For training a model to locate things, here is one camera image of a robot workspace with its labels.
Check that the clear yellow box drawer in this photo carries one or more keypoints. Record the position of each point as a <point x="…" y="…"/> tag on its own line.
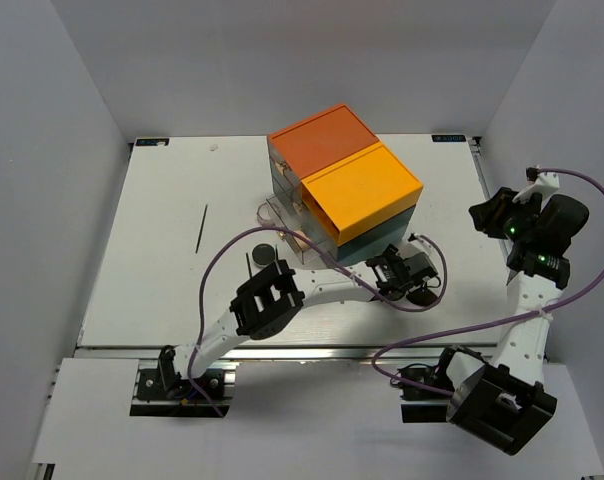
<point x="294" y="215"/>

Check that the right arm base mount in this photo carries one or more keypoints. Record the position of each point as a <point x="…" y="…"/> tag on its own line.
<point x="419" y="405"/>

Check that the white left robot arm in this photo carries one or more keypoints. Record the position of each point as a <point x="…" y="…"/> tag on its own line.
<point x="268" y="301"/>

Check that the orange drawer box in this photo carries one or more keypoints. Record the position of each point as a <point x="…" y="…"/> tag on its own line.
<point x="320" y="140"/>

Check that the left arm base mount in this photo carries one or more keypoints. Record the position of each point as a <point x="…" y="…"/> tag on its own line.
<point x="160" y="391"/>

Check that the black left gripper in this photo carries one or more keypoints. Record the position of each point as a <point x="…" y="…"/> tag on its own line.
<point x="391" y="255"/>

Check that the yellow drawer box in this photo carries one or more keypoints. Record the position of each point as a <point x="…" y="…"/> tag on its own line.
<point x="360" y="192"/>

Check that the light blue drawer box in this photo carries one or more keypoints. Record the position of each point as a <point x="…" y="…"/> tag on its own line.
<point x="354" y="255"/>

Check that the beige makeup sponge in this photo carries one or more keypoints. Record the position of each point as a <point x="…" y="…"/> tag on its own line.
<point x="298" y="245"/>

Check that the thin black eyeliner pencil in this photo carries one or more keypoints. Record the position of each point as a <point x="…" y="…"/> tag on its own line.
<point x="201" y="229"/>

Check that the long black makeup pencil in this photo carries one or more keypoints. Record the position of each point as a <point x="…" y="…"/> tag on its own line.
<point x="249" y="264"/>

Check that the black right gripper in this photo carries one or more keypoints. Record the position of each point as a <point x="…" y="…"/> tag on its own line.
<point x="488" y="215"/>

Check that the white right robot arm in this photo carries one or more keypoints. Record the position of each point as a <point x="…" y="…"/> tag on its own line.
<point x="502" y="401"/>

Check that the black fan powder brush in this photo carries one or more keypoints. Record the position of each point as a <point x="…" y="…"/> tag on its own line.
<point x="422" y="297"/>

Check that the clear pink round jar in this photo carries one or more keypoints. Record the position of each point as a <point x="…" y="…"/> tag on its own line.
<point x="263" y="216"/>

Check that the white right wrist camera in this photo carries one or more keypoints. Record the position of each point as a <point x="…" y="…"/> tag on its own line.
<point x="540" y="182"/>

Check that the black round compact jar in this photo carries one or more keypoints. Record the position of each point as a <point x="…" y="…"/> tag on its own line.
<point x="263" y="254"/>

